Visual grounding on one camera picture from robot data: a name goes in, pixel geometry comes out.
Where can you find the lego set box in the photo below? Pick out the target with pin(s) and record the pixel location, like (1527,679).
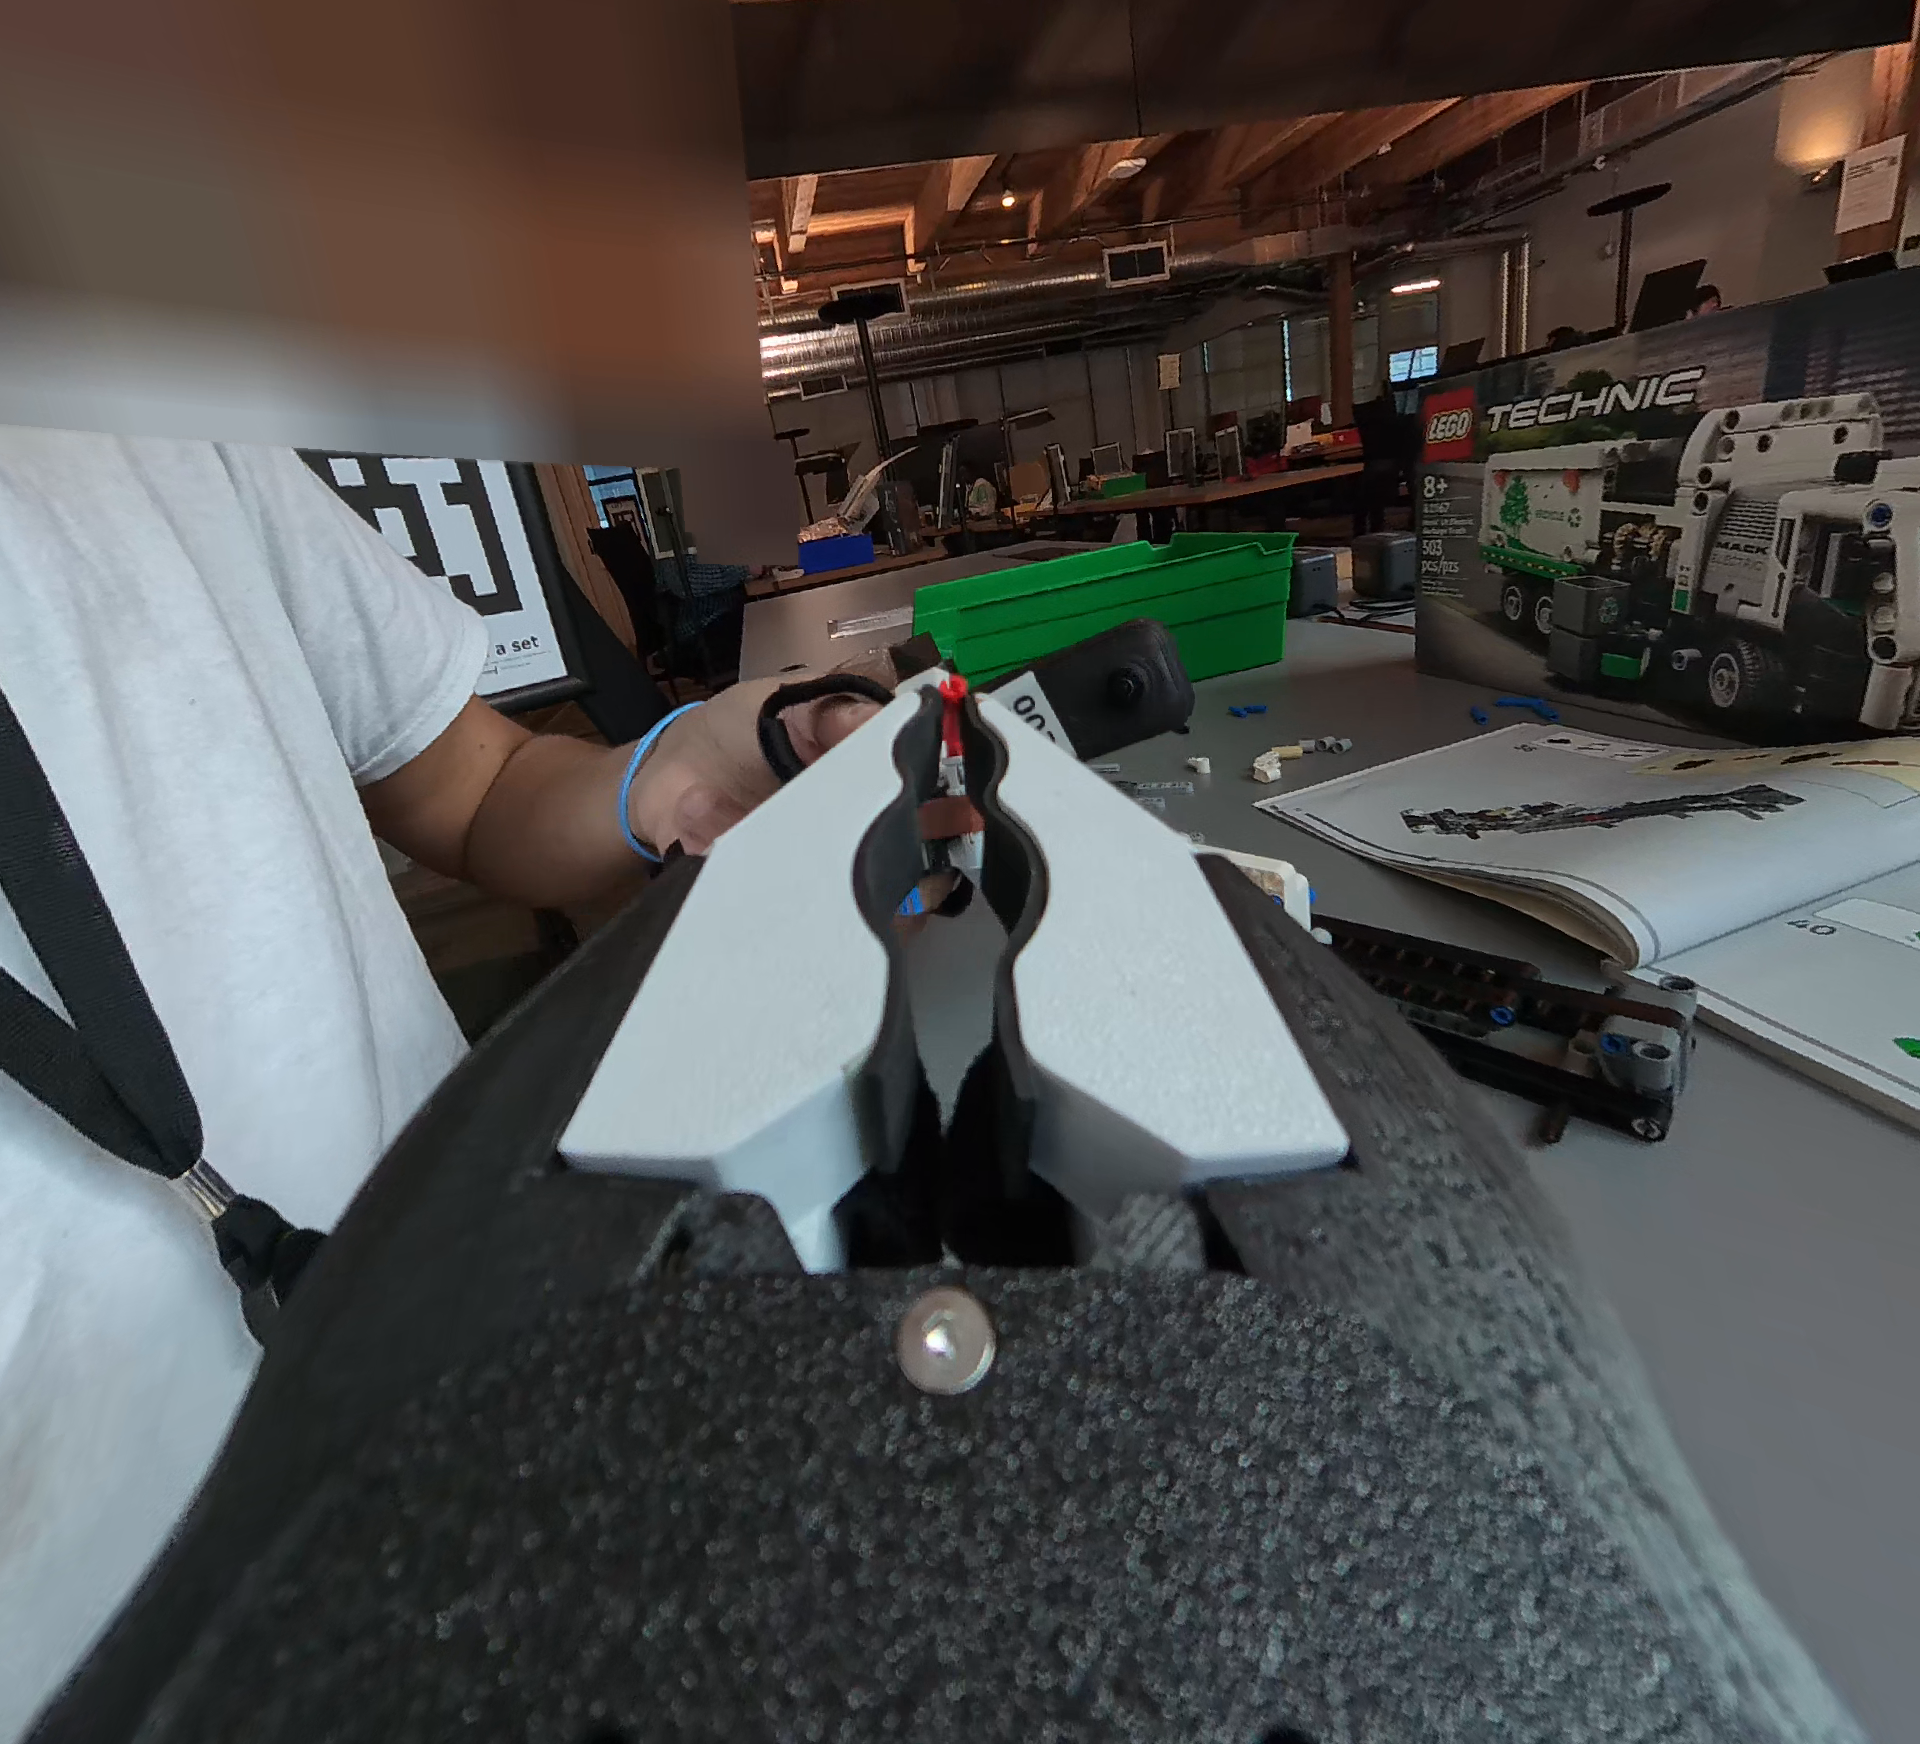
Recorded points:
(1650,546)

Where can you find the black floor lamp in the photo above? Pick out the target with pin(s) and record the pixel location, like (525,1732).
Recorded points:
(869,394)
(1627,200)

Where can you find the blue wristband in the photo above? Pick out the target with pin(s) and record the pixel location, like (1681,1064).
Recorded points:
(632,801)

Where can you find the long lego chassis assembly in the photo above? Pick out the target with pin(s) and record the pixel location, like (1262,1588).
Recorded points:
(1502,1010)

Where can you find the lego instruction booklet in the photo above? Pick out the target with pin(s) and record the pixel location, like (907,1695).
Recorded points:
(1576,844)

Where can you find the silver air duct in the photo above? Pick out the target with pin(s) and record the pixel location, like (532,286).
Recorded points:
(931,327)

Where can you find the black white tag poster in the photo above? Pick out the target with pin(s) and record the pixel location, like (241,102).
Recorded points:
(434,546)

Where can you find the red lego pin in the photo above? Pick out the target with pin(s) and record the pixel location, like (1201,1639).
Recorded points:
(951,691)

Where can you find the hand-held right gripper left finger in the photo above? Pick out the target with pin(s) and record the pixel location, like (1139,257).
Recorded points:
(751,995)

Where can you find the small brown lego assembly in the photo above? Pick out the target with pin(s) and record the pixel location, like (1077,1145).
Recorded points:
(945,815)

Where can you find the blue storage box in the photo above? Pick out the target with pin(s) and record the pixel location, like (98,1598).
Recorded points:
(835,555)

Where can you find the dark grey device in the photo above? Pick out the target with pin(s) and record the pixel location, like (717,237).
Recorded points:
(1313,582)
(1383,568)

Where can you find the person's left hand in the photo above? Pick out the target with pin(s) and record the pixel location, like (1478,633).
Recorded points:
(705,771)

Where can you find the black office chair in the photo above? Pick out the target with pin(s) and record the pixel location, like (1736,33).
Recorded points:
(660,603)

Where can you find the green plastic bin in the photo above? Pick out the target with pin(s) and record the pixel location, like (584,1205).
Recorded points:
(1111,612)

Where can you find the person's left forearm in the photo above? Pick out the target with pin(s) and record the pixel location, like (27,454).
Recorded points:
(525,801)

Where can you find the black monitor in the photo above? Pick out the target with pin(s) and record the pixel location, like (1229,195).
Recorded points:
(1665,297)

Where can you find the white wall notice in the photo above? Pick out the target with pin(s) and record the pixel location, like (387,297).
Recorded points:
(1869,182)

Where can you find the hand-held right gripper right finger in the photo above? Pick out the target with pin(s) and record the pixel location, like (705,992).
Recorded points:
(1170,1010)

